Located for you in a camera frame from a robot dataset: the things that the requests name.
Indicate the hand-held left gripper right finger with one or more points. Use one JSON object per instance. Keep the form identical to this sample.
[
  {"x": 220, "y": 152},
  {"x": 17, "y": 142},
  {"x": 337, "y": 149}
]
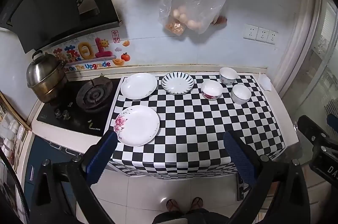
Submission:
[{"x": 239, "y": 160}]

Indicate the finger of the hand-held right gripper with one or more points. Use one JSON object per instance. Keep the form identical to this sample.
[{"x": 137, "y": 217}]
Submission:
[
  {"x": 309, "y": 127},
  {"x": 333, "y": 121}
]

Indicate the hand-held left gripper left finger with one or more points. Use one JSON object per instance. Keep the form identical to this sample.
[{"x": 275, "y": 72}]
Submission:
[{"x": 101, "y": 158}]

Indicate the plain white plate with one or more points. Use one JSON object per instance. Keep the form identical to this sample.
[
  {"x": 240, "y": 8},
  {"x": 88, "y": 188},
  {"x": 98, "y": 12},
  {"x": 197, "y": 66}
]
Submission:
[{"x": 138, "y": 86}]

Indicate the blue striped white plate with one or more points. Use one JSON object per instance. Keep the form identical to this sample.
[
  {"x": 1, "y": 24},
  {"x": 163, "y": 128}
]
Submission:
[{"x": 177, "y": 83}]

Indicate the black gas stove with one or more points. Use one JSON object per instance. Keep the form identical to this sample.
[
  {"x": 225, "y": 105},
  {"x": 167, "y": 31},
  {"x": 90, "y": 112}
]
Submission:
[{"x": 79, "y": 118}]

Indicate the pink floral white plate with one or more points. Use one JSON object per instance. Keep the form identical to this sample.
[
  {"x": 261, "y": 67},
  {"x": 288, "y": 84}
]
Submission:
[{"x": 138, "y": 126}]

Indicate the glass door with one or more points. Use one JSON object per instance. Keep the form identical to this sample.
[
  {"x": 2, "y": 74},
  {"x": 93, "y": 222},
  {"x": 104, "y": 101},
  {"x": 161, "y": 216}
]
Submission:
[{"x": 317, "y": 68}]

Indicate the person's right foot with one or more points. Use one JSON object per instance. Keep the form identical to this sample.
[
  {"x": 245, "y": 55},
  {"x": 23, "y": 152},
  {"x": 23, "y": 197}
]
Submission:
[{"x": 196, "y": 203}]

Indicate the person's foot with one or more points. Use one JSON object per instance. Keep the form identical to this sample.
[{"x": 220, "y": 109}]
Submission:
[
  {"x": 196, "y": 203},
  {"x": 173, "y": 204}
]

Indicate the blue cabinet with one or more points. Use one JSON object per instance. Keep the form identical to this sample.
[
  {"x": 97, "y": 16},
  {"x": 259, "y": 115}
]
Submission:
[{"x": 39, "y": 150}]

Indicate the black white checkered tablecloth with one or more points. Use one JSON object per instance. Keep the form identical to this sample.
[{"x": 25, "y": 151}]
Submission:
[{"x": 190, "y": 121}]

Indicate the person's dark shorts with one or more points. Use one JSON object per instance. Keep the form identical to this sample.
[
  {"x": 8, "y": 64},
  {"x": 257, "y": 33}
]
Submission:
[{"x": 206, "y": 214}]

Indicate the white crumpled paper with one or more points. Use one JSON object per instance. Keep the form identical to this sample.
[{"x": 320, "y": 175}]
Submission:
[{"x": 264, "y": 81}]

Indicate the white bowl blue rim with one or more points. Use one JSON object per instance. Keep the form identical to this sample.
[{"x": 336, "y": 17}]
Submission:
[{"x": 241, "y": 94}]

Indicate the red floral white bowl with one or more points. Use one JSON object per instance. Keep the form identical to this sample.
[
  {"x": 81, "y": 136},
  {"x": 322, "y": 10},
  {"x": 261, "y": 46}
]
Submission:
[{"x": 211, "y": 90}]

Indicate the person's left foot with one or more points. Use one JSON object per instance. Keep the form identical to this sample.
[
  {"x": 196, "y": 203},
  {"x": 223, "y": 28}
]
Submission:
[{"x": 173, "y": 204}]

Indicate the blue patterned white bowl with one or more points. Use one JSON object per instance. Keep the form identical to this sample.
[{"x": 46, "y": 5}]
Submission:
[{"x": 228, "y": 76}]

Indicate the steel steamer pot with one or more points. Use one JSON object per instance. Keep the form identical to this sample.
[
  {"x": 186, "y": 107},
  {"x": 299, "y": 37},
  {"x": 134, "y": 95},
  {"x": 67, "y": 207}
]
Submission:
[{"x": 45, "y": 73}]

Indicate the egg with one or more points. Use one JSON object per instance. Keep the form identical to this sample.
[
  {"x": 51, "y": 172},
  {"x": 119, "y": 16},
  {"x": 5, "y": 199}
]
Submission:
[
  {"x": 194, "y": 24},
  {"x": 183, "y": 17},
  {"x": 176, "y": 12}
]

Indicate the orange snack packet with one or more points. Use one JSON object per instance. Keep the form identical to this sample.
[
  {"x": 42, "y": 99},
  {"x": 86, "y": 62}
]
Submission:
[{"x": 175, "y": 27}]

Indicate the black range hood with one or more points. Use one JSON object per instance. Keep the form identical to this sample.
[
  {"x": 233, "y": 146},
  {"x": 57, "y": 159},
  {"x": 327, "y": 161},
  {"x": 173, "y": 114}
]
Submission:
[{"x": 39, "y": 2}]

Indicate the wooden frame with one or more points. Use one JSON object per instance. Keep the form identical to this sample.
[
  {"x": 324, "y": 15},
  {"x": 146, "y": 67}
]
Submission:
[{"x": 15, "y": 114}]

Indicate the colourful wall sticker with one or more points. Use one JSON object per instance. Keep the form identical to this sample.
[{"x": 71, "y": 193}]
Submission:
[{"x": 87, "y": 52}]

